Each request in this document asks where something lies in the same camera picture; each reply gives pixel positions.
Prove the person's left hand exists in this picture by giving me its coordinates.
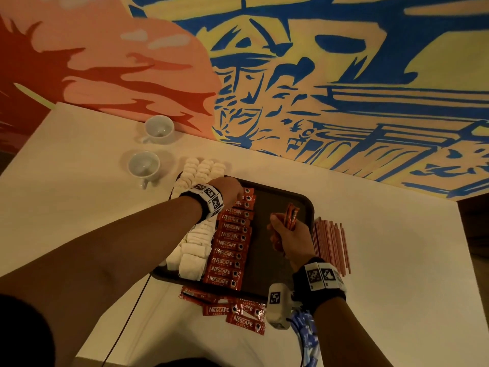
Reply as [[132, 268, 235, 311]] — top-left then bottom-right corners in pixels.
[[209, 175, 246, 212]]

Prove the person's right hand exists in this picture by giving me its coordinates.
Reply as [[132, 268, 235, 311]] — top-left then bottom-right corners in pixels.
[[267, 212, 317, 273]]

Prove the dark brown tray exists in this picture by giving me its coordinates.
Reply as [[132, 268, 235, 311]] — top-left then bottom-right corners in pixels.
[[150, 175, 316, 303]]

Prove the row of tea bags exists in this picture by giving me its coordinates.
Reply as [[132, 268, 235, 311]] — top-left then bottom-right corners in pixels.
[[165, 155, 228, 282]]

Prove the row of red Nescafe sachets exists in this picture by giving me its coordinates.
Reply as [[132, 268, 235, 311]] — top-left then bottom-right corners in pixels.
[[202, 186, 258, 292]]

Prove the pile of red Nescafe sachets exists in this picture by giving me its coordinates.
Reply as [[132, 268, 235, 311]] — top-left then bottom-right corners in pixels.
[[179, 284, 268, 336]]

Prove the pile of blue sachets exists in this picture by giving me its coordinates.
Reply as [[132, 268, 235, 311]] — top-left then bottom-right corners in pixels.
[[289, 308, 321, 367]]

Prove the person's left forearm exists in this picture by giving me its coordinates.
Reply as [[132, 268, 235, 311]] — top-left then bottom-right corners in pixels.
[[0, 196, 204, 367]]

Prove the person's right forearm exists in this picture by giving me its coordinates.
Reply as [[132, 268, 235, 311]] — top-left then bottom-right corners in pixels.
[[312, 298, 372, 367]]

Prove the person's black shirt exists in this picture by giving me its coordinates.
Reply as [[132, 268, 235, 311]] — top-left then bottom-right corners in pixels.
[[0, 293, 223, 367]]

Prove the black marker wristband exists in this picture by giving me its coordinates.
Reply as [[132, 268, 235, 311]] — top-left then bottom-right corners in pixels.
[[180, 182, 227, 225], [292, 256, 348, 315]]

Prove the small white cup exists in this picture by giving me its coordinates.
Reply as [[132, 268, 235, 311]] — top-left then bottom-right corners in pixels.
[[138, 114, 176, 145], [127, 151, 162, 190]]

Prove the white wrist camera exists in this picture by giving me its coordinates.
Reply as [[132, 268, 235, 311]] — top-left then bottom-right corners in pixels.
[[265, 282, 304, 330]]

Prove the black camera cable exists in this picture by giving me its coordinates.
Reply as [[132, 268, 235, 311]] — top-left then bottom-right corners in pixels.
[[99, 273, 155, 367]]

